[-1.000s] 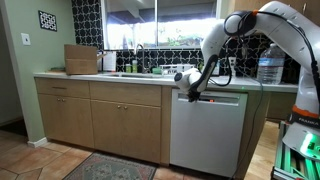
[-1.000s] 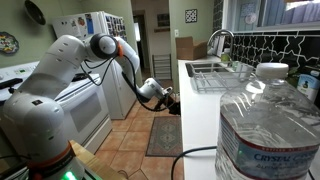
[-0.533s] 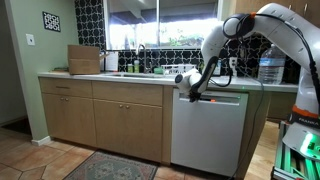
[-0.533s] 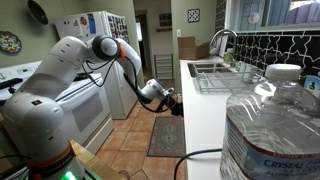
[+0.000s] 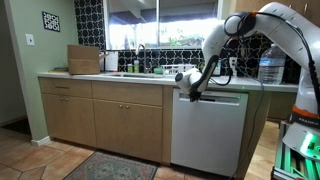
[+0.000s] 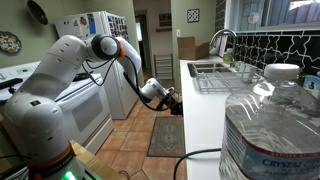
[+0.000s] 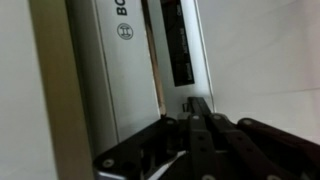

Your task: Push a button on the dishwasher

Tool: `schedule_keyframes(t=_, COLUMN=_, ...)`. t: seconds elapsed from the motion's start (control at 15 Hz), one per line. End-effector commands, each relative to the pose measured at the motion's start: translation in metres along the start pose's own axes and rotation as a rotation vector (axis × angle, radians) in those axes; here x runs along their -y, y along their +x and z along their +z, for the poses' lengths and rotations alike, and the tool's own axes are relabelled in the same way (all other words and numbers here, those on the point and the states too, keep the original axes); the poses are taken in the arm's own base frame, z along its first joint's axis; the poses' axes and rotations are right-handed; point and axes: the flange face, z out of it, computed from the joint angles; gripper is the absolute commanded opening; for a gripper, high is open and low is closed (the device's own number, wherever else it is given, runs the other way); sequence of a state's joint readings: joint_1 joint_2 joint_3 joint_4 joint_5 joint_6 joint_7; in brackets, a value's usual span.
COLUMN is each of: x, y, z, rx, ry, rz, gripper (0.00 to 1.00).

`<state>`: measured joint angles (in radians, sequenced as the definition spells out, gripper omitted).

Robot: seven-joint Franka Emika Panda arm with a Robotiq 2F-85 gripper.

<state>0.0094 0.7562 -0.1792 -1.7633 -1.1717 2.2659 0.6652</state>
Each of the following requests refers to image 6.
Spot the wire dish rack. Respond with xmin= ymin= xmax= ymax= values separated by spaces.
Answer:
xmin=193 ymin=62 xmax=264 ymax=94

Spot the black wall-hung pan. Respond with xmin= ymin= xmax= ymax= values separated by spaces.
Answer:
xmin=26 ymin=0 xmax=49 ymax=26

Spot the black oblong object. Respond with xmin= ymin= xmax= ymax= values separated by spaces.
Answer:
xmin=0 ymin=78 xmax=24 ymax=94

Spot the black white patterned wall art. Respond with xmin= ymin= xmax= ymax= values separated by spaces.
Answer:
xmin=186 ymin=8 xmax=200 ymax=24

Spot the white kitchen stove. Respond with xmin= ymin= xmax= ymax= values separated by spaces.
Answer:
xmin=0 ymin=61 xmax=114 ymax=155

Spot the clear plastic water jug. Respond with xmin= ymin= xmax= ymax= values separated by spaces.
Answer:
xmin=218 ymin=63 xmax=320 ymax=180

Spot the blue fridge note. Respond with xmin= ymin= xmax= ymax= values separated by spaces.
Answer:
xmin=87 ymin=13 xmax=97 ymax=35

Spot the metal step rack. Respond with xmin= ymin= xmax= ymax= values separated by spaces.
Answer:
xmin=153 ymin=53 xmax=174 ymax=81

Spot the patterned floor rug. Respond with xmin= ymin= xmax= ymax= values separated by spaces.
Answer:
xmin=146 ymin=115 xmax=186 ymax=158

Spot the white refrigerator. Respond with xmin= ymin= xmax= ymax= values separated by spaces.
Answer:
xmin=54 ymin=11 xmax=139 ymax=120

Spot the black power cable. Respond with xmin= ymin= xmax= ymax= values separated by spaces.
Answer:
xmin=172 ymin=148 xmax=223 ymax=180

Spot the black frying pan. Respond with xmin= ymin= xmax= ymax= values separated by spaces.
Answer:
xmin=73 ymin=73 xmax=88 ymax=82

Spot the kitchen window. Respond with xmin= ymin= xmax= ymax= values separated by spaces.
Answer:
xmin=231 ymin=0 xmax=320 ymax=33

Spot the blue label container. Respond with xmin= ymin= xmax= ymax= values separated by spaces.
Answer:
xmin=302 ymin=71 xmax=320 ymax=100

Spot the steel kitchen sink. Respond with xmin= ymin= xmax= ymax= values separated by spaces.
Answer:
xmin=186 ymin=61 xmax=238 ymax=78

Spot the chrome kitchen faucet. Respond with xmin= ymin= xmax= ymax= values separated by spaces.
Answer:
xmin=209 ymin=28 xmax=238 ymax=58

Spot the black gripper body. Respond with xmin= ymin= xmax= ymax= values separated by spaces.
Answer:
xmin=164 ymin=94 xmax=179 ymax=111

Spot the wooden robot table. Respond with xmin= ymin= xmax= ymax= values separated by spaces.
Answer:
xmin=69 ymin=139 xmax=128 ymax=180

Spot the dark framed picture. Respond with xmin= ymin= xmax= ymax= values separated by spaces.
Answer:
xmin=158 ymin=12 xmax=173 ymax=28

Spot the colourful decorative wall plate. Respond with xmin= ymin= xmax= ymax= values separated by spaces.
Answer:
xmin=0 ymin=30 xmax=23 ymax=55

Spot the brown cardboard box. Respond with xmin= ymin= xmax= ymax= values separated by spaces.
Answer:
xmin=177 ymin=35 xmax=210 ymax=61

